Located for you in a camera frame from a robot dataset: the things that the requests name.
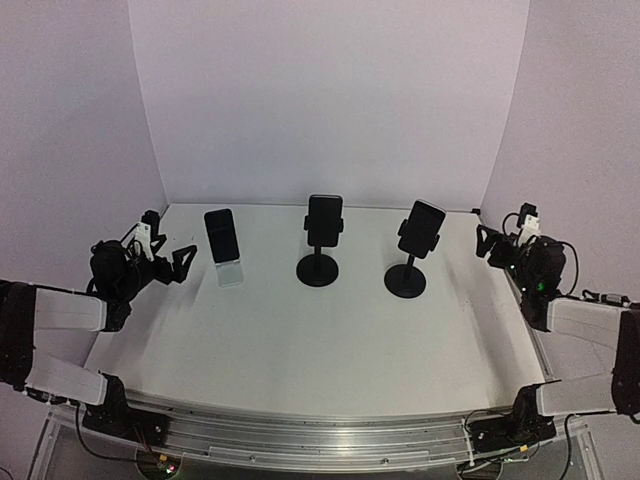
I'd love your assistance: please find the clear acrylic phone stand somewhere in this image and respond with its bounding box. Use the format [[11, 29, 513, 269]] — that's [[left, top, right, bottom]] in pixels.
[[215, 259, 244, 288]]

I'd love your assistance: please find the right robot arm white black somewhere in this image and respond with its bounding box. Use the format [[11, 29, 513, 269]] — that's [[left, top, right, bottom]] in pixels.
[[476, 225, 639, 430]]

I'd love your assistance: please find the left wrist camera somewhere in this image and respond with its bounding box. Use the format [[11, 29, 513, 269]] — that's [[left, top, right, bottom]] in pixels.
[[127, 222, 155, 262]]

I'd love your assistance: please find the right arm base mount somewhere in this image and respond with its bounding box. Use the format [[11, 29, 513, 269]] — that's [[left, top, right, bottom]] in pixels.
[[464, 384, 557, 453]]

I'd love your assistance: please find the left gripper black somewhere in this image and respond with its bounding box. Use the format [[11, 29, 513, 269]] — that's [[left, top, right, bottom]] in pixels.
[[115, 244, 194, 298]]

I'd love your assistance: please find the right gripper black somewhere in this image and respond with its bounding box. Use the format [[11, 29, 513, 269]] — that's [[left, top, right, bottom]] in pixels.
[[477, 224, 537, 294]]

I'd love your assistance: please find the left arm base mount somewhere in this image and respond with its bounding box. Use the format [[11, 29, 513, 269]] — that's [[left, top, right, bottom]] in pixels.
[[82, 374, 169, 447]]

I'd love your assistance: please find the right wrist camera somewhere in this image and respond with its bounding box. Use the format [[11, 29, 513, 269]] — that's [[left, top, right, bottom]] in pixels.
[[516, 203, 541, 247]]

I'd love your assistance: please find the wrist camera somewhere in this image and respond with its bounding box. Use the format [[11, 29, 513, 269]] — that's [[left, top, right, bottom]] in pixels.
[[127, 222, 155, 262], [516, 203, 541, 247]]

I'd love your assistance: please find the black phone stand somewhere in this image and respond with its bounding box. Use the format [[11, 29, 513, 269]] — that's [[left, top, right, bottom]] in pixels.
[[296, 247, 339, 288], [384, 219, 440, 299]]

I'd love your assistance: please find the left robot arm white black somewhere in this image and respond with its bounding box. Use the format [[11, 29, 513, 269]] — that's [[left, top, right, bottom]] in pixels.
[[1, 210, 197, 435]]

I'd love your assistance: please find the black phone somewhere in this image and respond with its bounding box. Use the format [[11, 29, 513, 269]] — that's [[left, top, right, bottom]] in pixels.
[[398, 200, 446, 259], [204, 208, 240, 264], [304, 194, 344, 248]]

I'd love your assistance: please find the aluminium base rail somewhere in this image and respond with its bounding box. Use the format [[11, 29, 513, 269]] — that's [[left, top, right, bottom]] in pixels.
[[29, 389, 601, 480]]

